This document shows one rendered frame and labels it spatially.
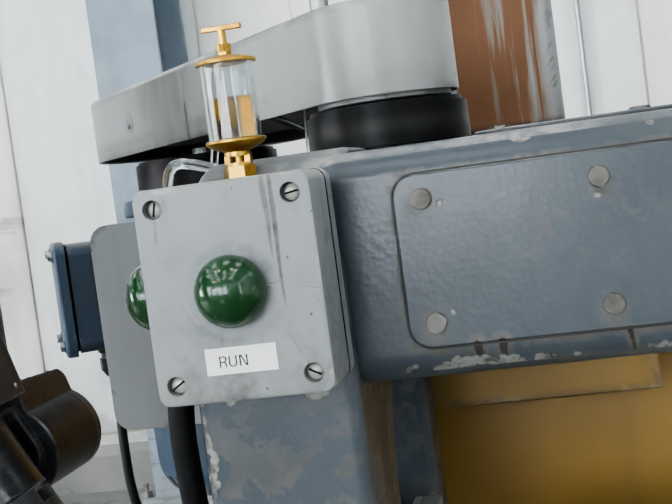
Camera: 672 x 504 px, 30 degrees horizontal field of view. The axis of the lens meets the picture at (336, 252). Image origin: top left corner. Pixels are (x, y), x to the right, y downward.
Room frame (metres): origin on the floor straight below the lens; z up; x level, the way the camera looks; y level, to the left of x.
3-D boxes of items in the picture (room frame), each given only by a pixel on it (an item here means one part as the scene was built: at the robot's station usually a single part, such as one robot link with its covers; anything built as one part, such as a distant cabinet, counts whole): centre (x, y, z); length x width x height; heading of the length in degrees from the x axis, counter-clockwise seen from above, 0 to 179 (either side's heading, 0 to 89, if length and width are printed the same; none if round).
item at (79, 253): (1.04, 0.20, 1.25); 0.10 x 0.08 x 0.12; 14
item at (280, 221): (0.53, 0.04, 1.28); 0.08 x 0.05 x 0.09; 79
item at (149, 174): (1.07, 0.10, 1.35); 0.12 x 0.12 x 0.04
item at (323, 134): (0.70, -0.04, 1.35); 0.09 x 0.09 x 0.03
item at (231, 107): (0.59, 0.04, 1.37); 0.03 x 0.02 x 0.03; 79
